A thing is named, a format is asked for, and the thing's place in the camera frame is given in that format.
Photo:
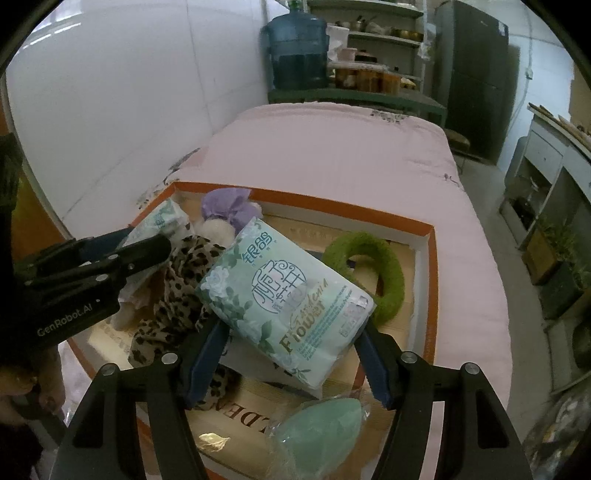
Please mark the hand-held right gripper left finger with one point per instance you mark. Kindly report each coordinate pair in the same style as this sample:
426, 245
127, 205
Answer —
205, 369

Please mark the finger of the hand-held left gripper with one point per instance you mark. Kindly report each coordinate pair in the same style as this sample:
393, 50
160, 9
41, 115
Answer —
106, 240
138, 256

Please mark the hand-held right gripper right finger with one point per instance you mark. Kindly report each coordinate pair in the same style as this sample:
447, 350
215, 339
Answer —
378, 369

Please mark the green floral tissue pack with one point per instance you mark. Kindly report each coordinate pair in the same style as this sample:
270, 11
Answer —
281, 304
161, 221

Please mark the leopard print rag doll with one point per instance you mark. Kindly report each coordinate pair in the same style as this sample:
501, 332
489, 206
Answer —
180, 286

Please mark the orange-rimmed shallow cardboard box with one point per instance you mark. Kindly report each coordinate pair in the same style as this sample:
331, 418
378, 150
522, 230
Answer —
249, 415

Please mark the green egg-shaped sponge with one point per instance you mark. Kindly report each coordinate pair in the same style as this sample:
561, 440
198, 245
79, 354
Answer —
318, 434

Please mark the purple cloth flower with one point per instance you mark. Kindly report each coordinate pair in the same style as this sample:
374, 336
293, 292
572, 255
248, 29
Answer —
226, 205

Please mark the person's left hand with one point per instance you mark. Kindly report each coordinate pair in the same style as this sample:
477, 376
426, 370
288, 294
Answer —
32, 374

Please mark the brown wooden door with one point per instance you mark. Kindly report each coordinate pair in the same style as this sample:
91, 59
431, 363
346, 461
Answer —
41, 217

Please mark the cream plush ball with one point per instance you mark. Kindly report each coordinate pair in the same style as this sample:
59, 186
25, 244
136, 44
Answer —
217, 230

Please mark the white plastic bag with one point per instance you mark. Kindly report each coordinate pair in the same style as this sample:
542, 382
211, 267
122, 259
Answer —
558, 434

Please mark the potted plant in dark pot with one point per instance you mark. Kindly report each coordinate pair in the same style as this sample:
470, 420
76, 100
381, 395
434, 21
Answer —
565, 290

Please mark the potted plant in yellow pot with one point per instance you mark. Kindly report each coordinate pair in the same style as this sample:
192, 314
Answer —
547, 254

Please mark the brown round stool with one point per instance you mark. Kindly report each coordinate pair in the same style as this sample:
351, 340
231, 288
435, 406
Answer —
458, 141

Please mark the blue water jug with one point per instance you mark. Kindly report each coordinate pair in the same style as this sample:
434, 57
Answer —
295, 50

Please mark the grey kitchen counter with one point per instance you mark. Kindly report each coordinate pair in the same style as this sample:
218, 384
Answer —
549, 152

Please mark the row of amber jars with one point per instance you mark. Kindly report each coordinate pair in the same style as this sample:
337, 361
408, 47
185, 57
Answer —
364, 79

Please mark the white plastic bucket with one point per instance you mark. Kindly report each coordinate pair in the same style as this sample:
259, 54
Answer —
337, 38

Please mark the dark refrigerator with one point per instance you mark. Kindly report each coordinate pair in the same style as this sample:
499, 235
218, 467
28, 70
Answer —
471, 78

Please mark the white metal shelf rack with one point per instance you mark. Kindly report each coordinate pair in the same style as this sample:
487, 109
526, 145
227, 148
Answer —
392, 39

